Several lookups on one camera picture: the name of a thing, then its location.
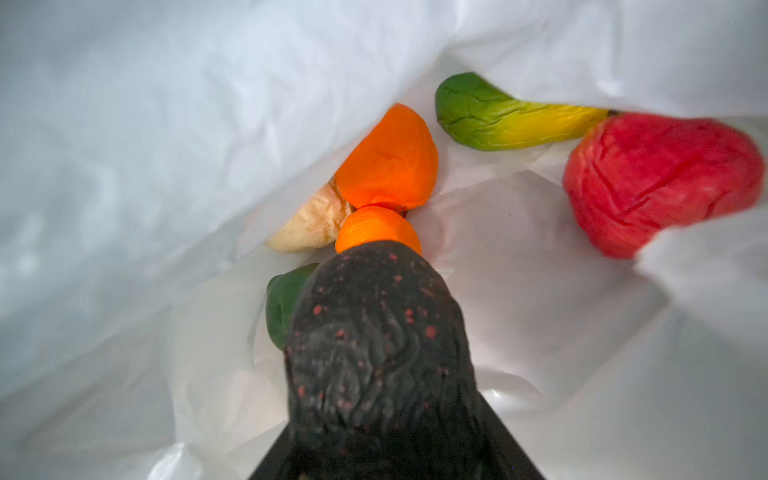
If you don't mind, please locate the orange fruit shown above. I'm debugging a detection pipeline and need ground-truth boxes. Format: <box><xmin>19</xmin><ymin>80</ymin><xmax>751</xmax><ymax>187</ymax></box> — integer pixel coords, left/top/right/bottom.
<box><xmin>335</xmin><ymin>206</ymin><xmax>422</xmax><ymax>254</ymax></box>
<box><xmin>335</xmin><ymin>103</ymin><xmax>439</xmax><ymax>211</ymax></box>

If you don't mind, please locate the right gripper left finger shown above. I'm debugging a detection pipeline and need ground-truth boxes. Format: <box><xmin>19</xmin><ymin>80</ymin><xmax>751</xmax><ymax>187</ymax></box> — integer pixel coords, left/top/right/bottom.
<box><xmin>249</xmin><ymin>427</ymin><xmax>297</xmax><ymax>480</ymax></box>

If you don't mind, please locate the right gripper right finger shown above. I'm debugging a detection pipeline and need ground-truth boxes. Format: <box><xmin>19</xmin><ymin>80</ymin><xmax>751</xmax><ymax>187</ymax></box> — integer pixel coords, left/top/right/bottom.
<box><xmin>477</xmin><ymin>395</ymin><xmax>544</xmax><ymax>480</ymax></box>

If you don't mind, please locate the orange fruit upper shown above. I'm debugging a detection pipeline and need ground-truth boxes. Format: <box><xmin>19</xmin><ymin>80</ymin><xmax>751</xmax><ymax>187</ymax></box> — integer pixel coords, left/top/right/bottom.
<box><xmin>335</xmin><ymin>103</ymin><xmax>439</xmax><ymax>211</ymax></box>

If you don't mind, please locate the beige garlic piece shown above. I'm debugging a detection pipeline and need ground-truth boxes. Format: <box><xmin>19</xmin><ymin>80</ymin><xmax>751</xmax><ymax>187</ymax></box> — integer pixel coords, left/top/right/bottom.
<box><xmin>266</xmin><ymin>180</ymin><xmax>354</xmax><ymax>253</ymax></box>

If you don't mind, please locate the orange fruit lower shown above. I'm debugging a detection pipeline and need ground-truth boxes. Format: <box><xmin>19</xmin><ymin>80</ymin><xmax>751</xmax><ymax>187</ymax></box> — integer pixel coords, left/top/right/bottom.
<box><xmin>335</xmin><ymin>206</ymin><xmax>422</xmax><ymax>254</ymax></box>

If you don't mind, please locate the white plastic bag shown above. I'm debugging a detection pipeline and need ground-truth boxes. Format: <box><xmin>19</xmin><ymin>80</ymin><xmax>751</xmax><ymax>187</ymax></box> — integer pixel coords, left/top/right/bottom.
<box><xmin>1</xmin><ymin>1</ymin><xmax>767</xmax><ymax>479</ymax></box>

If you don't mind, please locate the dark green cucumber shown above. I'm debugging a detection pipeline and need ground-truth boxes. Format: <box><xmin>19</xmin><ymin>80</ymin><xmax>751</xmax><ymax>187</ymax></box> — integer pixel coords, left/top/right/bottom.
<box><xmin>265</xmin><ymin>263</ymin><xmax>318</xmax><ymax>350</ymax></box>

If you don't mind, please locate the green yellow mango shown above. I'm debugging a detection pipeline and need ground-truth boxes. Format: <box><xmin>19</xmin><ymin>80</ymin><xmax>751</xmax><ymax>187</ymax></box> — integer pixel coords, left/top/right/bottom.
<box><xmin>435</xmin><ymin>72</ymin><xmax>612</xmax><ymax>152</ymax></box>

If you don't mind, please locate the dark avocado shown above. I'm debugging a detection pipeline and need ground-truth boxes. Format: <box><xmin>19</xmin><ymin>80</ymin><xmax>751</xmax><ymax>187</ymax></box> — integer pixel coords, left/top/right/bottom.
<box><xmin>284</xmin><ymin>241</ymin><xmax>485</xmax><ymax>479</ymax></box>

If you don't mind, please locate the red apple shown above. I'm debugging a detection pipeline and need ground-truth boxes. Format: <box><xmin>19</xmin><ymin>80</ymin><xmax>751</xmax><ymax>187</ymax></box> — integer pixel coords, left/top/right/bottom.
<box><xmin>563</xmin><ymin>113</ymin><xmax>766</xmax><ymax>259</ymax></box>

